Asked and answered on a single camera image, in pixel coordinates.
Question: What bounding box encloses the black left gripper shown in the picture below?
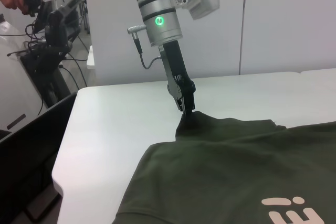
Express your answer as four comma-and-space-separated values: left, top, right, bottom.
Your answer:
159, 40, 196, 116

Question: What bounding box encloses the dark green t-shirt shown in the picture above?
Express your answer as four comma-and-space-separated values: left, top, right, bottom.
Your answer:
112, 110, 336, 224

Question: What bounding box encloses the white box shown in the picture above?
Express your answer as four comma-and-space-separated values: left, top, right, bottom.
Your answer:
86, 45, 96, 70

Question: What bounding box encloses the black equipment stand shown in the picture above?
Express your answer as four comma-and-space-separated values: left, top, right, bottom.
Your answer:
20, 6, 77, 107

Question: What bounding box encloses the black monitor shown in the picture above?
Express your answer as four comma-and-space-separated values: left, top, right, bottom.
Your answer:
0, 91, 78, 224

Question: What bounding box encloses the left gripper cable with plug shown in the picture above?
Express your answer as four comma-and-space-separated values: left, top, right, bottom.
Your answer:
127, 24, 163, 70

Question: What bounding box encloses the black cable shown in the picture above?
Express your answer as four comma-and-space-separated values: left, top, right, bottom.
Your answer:
68, 33, 90, 54
25, 22, 49, 51

